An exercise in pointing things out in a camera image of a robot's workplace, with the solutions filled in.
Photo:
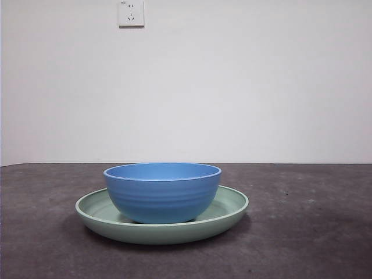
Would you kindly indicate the blue ribbed bowl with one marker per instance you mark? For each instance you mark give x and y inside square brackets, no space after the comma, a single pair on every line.
[162,197]

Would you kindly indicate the pale green round plate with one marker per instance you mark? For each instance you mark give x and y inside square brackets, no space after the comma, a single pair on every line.
[162,234]

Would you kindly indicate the white wall socket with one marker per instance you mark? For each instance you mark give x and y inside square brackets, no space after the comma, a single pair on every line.
[131,14]

